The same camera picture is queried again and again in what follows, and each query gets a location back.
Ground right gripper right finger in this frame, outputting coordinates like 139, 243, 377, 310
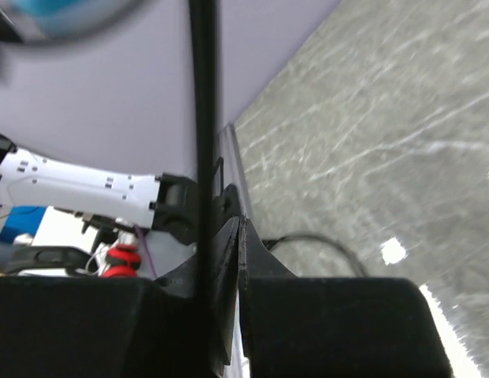
238, 219, 453, 377

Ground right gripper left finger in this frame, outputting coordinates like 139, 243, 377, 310
0, 218, 239, 377

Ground black blue headphones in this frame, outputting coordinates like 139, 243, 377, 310
0, 0, 141, 46

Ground black headphone cable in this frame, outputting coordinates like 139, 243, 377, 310
187, 0, 369, 378

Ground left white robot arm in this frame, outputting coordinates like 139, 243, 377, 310
0, 134, 198, 245

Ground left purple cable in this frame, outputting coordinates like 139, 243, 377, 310
133, 224, 158, 279

